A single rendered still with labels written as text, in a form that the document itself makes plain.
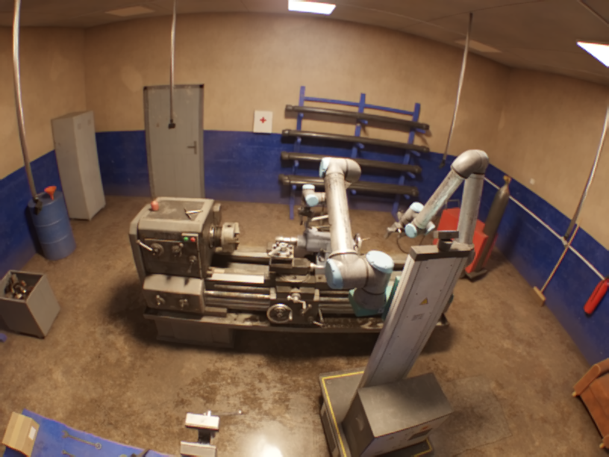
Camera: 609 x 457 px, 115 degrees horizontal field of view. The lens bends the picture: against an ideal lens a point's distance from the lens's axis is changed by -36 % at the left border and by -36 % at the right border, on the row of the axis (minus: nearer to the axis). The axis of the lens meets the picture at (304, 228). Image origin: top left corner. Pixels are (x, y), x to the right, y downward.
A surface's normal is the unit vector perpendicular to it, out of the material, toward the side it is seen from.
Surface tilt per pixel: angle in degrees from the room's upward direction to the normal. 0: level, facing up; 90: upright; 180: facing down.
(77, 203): 90
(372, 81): 90
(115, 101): 90
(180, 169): 90
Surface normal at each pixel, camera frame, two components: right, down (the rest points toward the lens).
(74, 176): 0.05, 0.50
